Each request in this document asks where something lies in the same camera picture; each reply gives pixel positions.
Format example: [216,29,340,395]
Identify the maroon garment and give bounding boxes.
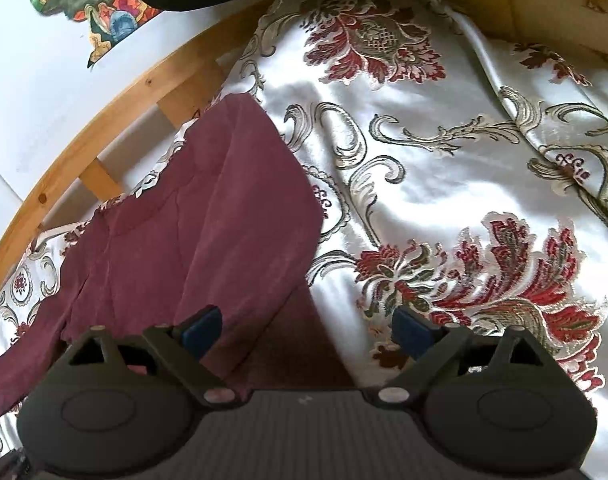
[0,94,353,416]

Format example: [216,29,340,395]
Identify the floral satin bedspread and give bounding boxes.
[0,0,608,480]

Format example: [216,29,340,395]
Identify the wooden bed frame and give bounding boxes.
[0,0,608,289]

